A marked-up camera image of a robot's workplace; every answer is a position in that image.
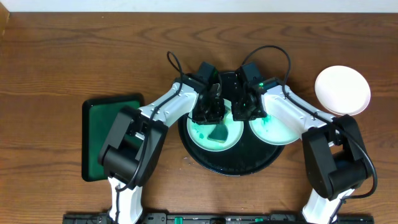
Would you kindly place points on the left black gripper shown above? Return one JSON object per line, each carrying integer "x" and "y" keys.
{"x": 208, "y": 109}

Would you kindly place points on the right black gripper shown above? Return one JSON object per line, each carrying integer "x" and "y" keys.
{"x": 260, "y": 115}

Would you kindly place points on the green yellow sponge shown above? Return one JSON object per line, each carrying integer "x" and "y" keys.
{"x": 219, "y": 133}

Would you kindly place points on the mint plate front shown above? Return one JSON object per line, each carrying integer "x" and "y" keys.
{"x": 199, "y": 132}

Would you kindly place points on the mint plate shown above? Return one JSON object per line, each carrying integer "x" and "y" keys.
{"x": 199, "y": 132}
{"x": 272, "y": 131}

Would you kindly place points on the white plate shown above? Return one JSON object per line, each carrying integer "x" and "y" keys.
{"x": 342, "y": 90}

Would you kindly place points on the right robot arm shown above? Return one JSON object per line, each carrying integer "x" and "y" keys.
{"x": 336, "y": 161}

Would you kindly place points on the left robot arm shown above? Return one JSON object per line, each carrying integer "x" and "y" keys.
{"x": 133, "y": 145}

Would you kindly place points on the black round tray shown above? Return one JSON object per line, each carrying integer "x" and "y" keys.
{"x": 247, "y": 156}

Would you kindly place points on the dark green rectangular tray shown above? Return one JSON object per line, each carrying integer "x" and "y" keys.
{"x": 98, "y": 115}

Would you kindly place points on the black mounting rail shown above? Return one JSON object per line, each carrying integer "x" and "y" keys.
{"x": 162, "y": 218}

